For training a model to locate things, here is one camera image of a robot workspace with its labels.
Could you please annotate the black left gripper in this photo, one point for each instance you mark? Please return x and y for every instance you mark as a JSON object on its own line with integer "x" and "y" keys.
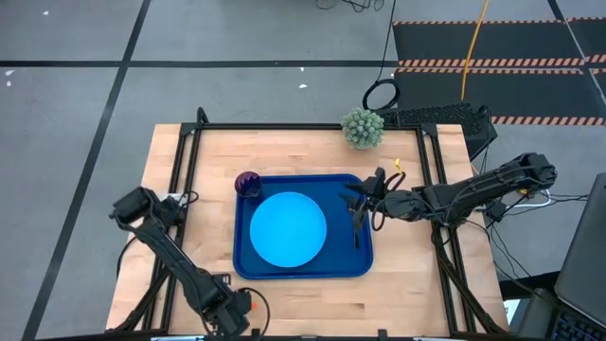
{"x": 229, "y": 310}

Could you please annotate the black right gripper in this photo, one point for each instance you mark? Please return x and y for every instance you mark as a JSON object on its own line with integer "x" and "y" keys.
{"x": 397, "y": 203}

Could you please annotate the black spoon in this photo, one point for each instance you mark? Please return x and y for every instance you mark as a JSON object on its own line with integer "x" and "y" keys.
{"x": 356, "y": 239}

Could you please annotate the dark blue plastic tray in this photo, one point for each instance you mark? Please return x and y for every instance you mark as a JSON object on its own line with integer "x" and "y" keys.
{"x": 341, "y": 256}

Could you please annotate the light blue round plate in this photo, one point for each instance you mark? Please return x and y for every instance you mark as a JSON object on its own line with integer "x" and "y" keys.
{"x": 288, "y": 229}

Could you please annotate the purple ribbed cup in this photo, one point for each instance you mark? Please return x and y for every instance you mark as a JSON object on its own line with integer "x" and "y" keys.
{"x": 248, "y": 184}

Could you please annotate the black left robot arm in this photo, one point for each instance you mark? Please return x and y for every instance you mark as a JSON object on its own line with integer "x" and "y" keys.
{"x": 175, "y": 260}

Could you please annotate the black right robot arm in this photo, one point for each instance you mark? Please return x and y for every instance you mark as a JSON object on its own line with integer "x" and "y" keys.
{"x": 473, "y": 192}

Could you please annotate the yellow tag on right gripper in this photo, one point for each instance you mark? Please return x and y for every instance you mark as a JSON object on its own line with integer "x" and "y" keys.
{"x": 398, "y": 166}

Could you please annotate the green artificial succulent plant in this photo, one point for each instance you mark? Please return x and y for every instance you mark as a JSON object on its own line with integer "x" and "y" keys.
{"x": 362, "y": 129}

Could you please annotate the black perforated computer tower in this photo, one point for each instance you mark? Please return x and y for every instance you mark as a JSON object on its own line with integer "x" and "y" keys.
{"x": 445, "y": 116}

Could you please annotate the black hazard-striped floor mat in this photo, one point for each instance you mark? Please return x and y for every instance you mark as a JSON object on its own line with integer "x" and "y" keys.
{"x": 521, "y": 42}

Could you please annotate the grey laptop lid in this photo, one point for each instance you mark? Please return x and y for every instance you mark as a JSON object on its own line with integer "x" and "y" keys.
{"x": 587, "y": 256}

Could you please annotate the black keyboard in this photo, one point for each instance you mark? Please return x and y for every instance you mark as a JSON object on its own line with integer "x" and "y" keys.
{"x": 573, "y": 331}

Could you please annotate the black aluminium table frame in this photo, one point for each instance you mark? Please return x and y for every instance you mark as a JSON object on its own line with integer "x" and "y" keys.
{"x": 284, "y": 126}

